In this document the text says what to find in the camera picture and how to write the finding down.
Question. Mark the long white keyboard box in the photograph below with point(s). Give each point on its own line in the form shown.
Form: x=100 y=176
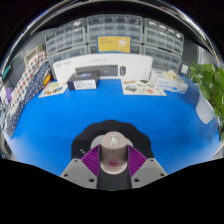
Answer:
x=133 y=66

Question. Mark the black mouse pad with eyes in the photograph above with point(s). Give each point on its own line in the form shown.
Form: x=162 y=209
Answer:
x=110 y=126

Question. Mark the green potted plant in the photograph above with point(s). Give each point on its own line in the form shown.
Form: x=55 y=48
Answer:
x=210 y=83

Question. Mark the beige computer mouse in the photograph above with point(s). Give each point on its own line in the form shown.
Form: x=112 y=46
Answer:
x=114 y=156

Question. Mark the white wicker basket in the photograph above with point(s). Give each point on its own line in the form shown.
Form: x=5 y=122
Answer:
x=33 y=55

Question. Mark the purple soft object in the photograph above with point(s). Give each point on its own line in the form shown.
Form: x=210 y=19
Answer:
x=8 y=94

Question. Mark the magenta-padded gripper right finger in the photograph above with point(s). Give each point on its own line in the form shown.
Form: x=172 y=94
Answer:
x=140 y=161

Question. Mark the yellow and blue box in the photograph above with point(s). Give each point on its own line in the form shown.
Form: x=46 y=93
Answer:
x=113 y=44

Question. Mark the small black box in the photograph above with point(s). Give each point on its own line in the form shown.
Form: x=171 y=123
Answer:
x=83 y=81

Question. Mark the red blue checked cloth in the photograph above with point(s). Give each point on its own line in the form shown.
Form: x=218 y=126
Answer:
x=25 y=80

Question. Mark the white blue tissue pack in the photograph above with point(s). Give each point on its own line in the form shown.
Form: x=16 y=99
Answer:
x=166 y=83

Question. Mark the white wall socket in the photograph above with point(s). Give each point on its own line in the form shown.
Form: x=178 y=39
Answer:
x=184 y=68

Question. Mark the illustrated sticker sheet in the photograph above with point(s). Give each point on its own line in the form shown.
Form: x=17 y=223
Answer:
x=53 y=89
x=143 y=88

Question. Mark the white plant pot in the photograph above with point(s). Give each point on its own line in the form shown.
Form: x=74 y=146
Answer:
x=205 y=111

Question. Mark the navy polka dot cloth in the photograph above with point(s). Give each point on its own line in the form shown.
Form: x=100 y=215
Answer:
x=16 y=113

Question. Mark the small yellow object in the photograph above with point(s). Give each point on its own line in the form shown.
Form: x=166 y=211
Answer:
x=46 y=80

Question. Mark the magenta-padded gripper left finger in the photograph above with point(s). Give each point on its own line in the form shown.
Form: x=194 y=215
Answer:
x=88 y=161

